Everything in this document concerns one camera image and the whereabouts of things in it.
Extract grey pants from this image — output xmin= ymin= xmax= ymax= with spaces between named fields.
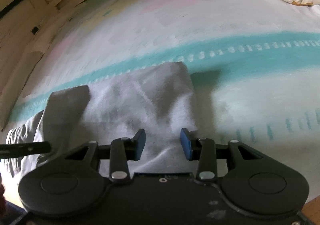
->
xmin=4 ymin=62 xmax=197 ymax=181

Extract beige wooden headboard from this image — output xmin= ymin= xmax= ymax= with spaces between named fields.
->
xmin=1 ymin=0 xmax=85 ymax=129

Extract wooden bedside furniture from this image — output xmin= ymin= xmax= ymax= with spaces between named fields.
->
xmin=302 ymin=196 xmax=320 ymax=225

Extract pastel striped bed blanket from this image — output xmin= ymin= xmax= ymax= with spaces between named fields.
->
xmin=8 ymin=0 xmax=319 ymax=197

